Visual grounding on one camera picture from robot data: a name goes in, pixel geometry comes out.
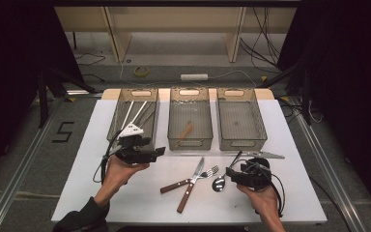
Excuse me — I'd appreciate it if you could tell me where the metal spoon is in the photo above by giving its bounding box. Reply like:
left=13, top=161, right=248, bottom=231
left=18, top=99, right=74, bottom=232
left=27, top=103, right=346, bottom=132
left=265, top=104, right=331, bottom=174
left=212, top=150, right=243, bottom=193

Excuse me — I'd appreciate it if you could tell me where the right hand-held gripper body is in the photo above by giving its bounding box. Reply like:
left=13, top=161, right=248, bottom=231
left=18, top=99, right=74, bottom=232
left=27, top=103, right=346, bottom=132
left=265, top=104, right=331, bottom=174
left=236, top=151, right=286, bottom=189

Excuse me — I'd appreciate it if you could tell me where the white chopstick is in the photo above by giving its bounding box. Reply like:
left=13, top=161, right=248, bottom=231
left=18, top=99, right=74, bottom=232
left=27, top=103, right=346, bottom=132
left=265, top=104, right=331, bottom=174
left=123, top=100, right=135, bottom=129
left=131, top=101, right=149, bottom=126

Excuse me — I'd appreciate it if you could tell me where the person's right hand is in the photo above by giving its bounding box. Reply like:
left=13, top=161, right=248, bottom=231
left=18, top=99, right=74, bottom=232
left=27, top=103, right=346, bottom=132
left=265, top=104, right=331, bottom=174
left=237, top=186, right=282, bottom=223

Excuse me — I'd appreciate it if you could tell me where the left hand-held gripper black cable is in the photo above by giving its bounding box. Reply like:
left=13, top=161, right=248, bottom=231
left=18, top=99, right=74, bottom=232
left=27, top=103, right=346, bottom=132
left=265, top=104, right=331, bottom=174
left=92, top=129, right=124, bottom=185

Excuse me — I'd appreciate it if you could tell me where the white power strip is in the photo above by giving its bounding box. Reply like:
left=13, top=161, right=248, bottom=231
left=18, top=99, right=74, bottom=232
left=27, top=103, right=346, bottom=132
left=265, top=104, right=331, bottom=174
left=180, top=73, right=210, bottom=82

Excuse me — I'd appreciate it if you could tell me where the wooden-handled table knife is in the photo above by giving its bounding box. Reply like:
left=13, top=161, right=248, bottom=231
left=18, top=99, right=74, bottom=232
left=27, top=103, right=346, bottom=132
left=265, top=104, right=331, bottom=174
left=176, top=157, right=205, bottom=214

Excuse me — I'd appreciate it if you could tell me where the wooden-handled fork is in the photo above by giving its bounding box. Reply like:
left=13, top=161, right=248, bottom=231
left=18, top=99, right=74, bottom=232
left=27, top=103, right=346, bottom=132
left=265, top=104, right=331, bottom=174
left=159, top=163, right=220, bottom=195

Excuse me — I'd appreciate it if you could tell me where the black curtain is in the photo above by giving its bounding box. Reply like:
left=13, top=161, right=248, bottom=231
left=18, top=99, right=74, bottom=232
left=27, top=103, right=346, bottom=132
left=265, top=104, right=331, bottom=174
left=276, top=0, right=371, bottom=223
left=0, top=0, right=85, bottom=188

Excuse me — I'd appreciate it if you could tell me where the hand-held gripper black cable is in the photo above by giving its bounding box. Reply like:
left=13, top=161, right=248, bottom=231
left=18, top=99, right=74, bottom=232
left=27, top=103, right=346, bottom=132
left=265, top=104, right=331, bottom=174
left=238, top=159, right=287, bottom=218
left=92, top=129, right=124, bottom=185

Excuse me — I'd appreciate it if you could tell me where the yellow tape roll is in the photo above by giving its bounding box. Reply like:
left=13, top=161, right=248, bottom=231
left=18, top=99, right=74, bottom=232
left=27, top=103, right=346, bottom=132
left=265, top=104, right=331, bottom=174
left=133, top=66, right=150, bottom=77

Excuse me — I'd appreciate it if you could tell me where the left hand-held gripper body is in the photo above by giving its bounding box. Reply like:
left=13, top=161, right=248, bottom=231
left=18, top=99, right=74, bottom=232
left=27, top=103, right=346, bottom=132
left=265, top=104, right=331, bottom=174
left=115, top=122, right=157, bottom=165

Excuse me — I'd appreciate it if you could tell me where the person's left hand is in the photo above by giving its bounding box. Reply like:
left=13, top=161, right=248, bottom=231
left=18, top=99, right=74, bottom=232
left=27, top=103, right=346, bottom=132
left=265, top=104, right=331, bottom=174
left=103, top=156, right=151, bottom=196

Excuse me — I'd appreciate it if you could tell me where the light wooden shelf unit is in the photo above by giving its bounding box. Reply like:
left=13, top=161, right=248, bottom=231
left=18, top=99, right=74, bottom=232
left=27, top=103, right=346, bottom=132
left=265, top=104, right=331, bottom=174
left=55, top=6, right=298, bottom=64

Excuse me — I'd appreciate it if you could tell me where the metal floor rail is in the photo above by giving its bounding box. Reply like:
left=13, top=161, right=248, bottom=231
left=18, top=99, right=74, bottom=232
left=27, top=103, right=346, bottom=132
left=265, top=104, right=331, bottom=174
left=291, top=96, right=371, bottom=232
left=0, top=96, right=66, bottom=232

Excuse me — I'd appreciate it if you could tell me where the black metal stand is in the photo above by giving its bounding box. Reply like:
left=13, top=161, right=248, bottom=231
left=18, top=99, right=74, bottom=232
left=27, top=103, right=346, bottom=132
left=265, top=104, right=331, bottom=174
left=37, top=66, right=98, bottom=130
left=260, top=61, right=313, bottom=127

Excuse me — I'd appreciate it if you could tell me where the white table cover sheet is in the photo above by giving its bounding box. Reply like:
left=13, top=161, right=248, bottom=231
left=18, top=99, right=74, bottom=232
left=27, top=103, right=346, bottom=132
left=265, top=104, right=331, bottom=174
left=51, top=98, right=328, bottom=225

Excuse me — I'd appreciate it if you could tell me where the translucent grey plastic bin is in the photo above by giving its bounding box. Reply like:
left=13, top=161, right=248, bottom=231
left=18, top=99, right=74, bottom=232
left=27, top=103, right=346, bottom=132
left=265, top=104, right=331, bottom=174
left=216, top=87, right=269, bottom=153
left=167, top=87, right=214, bottom=152
left=106, top=88, right=160, bottom=153

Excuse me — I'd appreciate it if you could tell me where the right hand-held gripper black cable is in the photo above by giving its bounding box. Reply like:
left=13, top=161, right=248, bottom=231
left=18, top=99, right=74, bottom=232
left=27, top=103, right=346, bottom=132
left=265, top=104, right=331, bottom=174
left=238, top=159, right=287, bottom=218

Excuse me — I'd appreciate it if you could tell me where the clear spoon with wooden handle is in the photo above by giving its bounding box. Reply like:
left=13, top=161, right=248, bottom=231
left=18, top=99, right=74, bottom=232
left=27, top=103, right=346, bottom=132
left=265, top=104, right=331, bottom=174
left=177, top=121, right=195, bottom=140

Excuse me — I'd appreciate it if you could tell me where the bundle of black cables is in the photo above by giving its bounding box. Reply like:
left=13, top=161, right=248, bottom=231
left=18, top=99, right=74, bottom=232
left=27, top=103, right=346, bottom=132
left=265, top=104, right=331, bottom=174
left=240, top=7, right=283, bottom=71

